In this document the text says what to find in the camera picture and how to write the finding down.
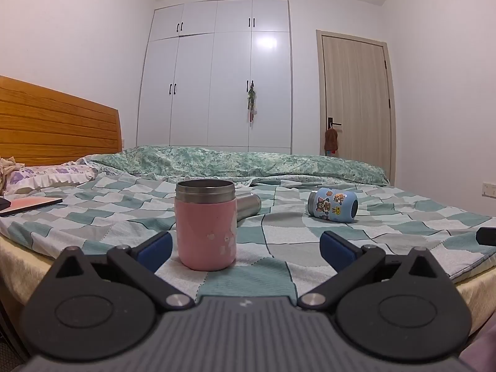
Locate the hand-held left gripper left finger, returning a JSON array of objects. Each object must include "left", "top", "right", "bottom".
[{"left": 50, "top": 232, "right": 195, "bottom": 312}]

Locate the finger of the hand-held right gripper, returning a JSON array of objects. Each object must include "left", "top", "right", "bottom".
[{"left": 476, "top": 226, "right": 496, "bottom": 247}]

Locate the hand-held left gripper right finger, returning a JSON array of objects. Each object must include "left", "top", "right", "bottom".
[{"left": 297, "top": 230, "right": 447, "bottom": 311}]

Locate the blue cup with stickers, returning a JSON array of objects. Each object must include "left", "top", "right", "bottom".
[{"left": 308, "top": 188, "right": 359, "bottom": 224}]

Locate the plain steel cup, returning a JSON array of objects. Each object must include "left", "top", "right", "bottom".
[{"left": 235, "top": 193, "right": 263, "bottom": 223}]

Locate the pink steel cup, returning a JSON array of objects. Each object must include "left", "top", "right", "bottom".
[{"left": 175, "top": 179, "right": 238, "bottom": 272}]

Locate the checkered bedsheet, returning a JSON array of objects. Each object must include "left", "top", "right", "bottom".
[{"left": 0, "top": 170, "right": 496, "bottom": 308}]

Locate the brown hanging pouch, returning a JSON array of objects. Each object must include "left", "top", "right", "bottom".
[{"left": 323, "top": 127, "right": 340, "bottom": 157}]

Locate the person's purple clothing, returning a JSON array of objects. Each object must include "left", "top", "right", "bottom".
[{"left": 460, "top": 318, "right": 496, "bottom": 372}]

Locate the green floral quilt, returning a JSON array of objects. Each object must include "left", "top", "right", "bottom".
[{"left": 77, "top": 145, "right": 390, "bottom": 187}]

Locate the purple floral pillow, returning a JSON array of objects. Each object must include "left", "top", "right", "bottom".
[{"left": 3, "top": 164, "right": 98, "bottom": 195}]

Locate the pink notebook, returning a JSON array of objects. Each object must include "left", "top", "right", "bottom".
[{"left": 0, "top": 197, "right": 64, "bottom": 218}]

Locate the beige mattress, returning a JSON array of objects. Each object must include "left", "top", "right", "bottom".
[{"left": 0, "top": 236, "right": 496, "bottom": 320}]

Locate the beige wooden door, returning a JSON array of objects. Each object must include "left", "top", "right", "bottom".
[{"left": 315, "top": 29, "right": 397, "bottom": 186}]

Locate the wooden headboard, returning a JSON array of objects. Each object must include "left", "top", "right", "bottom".
[{"left": 0, "top": 75, "right": 123, "bottom": 167}]

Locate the cream crumpled cloth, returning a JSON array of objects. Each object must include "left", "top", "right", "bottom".
[{"left": 0, "top": 157, "right": 26, "bottom": 197}]

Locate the white wardrobe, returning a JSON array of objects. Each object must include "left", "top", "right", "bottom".
[{"left": 135, "top": 0, "right": 292, "bottom": 155}]

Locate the green hanging ornament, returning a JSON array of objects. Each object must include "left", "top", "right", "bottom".
[{"left": 246, "top": 81, "right": 257, "bottom": 125}]

